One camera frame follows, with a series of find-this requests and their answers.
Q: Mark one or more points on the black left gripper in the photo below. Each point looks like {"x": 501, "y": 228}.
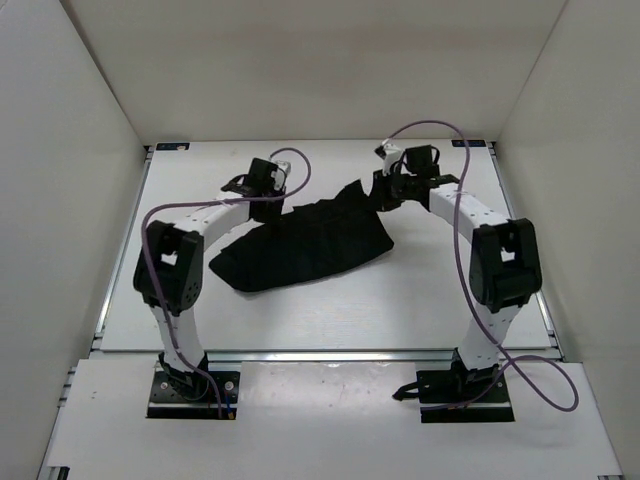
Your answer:
{"x": 273, "y": 217}

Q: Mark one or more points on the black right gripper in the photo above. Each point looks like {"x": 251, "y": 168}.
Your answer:
{"x": 379, "y": 197}

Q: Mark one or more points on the black pleated skirt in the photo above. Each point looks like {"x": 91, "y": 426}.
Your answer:
{"x": 319, "y": 240}

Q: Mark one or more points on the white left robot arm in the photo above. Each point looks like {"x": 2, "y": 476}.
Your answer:
{"x": 170, "y": 269}

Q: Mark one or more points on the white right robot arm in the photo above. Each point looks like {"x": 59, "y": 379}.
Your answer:
{"x": 504, "y": 268}

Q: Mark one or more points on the dark right corner label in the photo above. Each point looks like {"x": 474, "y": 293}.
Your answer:
{"x": 473, "y": 143}

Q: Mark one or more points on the dark corner label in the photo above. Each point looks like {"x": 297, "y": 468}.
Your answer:
{"x": 172, "y": 146}
{"x": 473, "y": 143}

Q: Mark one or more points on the dark left corner label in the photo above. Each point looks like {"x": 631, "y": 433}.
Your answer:
{"x": 172, "y": 146}

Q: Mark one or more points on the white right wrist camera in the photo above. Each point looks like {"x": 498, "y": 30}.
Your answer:
{"x": 390, "y": 154}

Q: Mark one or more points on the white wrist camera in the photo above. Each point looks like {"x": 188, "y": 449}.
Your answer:
{"x": 279, "y": 174}
{"x": 390, "y": 154}

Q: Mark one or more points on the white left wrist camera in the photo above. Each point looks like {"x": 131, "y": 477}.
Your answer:
{"x": 279, "y": 174}

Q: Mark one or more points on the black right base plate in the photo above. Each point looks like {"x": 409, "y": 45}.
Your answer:
{"x": 442, "y": 401}

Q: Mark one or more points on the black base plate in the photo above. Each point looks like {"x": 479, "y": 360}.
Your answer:
{"x": 442, "y": 401}
{"x": 165, "y": 401}

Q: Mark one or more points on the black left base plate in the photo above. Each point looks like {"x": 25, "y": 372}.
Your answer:
{"x": 165, "y": 401}

